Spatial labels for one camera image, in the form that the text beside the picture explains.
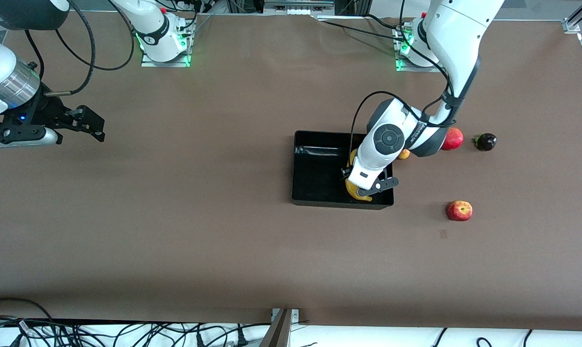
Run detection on yellow banana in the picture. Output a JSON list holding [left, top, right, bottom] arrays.
[[345, 149, 373, 202]]

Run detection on black plastic tray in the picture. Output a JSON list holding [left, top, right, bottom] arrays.
[[291, 130, 395, 210]]

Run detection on red apple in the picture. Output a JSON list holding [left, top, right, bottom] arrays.
[[446, 200, 473, 222]]

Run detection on red pomegranate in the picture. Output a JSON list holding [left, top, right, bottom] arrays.
[[442, 127, 464, 151]]

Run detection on dark purple mangosteen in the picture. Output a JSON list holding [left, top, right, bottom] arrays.
[[473, 133, 498, 152]]

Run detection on dark metal profile bar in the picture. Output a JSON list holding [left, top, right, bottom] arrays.
[[259, 308, 292, 347]]

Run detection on grey power strip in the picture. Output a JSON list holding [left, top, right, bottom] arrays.
[[263, 0, 336, 16]]

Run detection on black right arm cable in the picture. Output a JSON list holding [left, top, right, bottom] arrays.
[[25, 0, 136, 97]]

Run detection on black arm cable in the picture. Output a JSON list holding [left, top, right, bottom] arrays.
[[25, 0, 136, 97], [349, 0, 482, 167]]

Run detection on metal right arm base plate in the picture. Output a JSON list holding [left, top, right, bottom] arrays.
[[140, 19, 193, 68]]

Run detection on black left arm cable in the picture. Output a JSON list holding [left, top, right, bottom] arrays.
[[349, 0, 482, 167]]

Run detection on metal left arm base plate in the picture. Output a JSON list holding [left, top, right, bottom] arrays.
[[393, 24, 447, 73]]

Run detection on black cable on table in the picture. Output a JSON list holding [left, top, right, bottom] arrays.
[[317, 13, 412, 43]]

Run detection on small metal bracket plate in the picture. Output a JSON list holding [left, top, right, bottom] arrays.
[[271, 307, 301, 322]]

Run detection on black looped floor cable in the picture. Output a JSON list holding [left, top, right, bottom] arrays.
[[0, 297, 55, 322]]

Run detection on aluminium frame corner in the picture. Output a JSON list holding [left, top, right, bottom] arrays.
[[562, 0, 582, 34]]

